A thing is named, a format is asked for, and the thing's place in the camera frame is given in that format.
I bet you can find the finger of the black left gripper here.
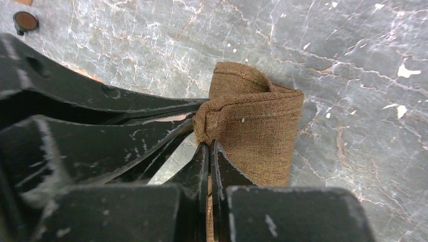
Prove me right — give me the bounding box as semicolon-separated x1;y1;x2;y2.
1;33;205;128
1;113;193;234

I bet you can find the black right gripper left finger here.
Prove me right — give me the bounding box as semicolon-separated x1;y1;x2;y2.
33;144;209;241

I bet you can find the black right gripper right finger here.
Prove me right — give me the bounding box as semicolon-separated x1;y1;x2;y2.
210;141;375;241

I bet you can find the brown cloth napkin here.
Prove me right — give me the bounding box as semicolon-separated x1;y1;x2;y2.
192;61;305;242

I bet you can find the small black object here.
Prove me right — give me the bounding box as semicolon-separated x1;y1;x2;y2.
13;11;39;36

